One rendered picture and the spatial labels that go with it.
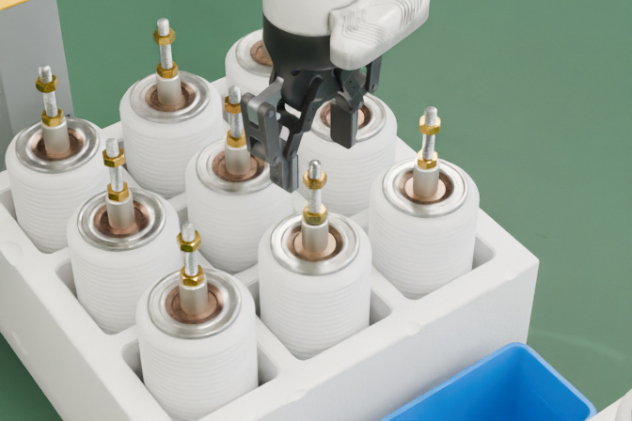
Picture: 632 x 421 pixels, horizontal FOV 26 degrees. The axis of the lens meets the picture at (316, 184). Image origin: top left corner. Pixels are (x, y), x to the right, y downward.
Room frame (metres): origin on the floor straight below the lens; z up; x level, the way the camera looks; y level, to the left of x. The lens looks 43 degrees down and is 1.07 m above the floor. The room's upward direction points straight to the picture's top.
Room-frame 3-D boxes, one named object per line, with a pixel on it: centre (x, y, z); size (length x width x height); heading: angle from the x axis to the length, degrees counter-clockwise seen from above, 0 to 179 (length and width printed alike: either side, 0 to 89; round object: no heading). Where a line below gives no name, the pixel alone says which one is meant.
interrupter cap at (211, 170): (0.90, 0.07, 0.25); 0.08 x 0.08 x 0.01
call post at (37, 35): (1.10, 0.30, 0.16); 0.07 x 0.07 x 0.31; 35
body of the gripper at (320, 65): (0.81, 0.00, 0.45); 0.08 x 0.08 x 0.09
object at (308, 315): (0.81, 0.00, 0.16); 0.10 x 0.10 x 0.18
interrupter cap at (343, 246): (0.81, 0.00, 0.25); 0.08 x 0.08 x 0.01
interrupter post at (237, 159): (0.90, 0.07, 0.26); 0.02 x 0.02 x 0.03
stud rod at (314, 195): (0.81, 0.00, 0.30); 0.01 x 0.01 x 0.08
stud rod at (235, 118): (0.90, 0.07, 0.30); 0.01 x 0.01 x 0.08
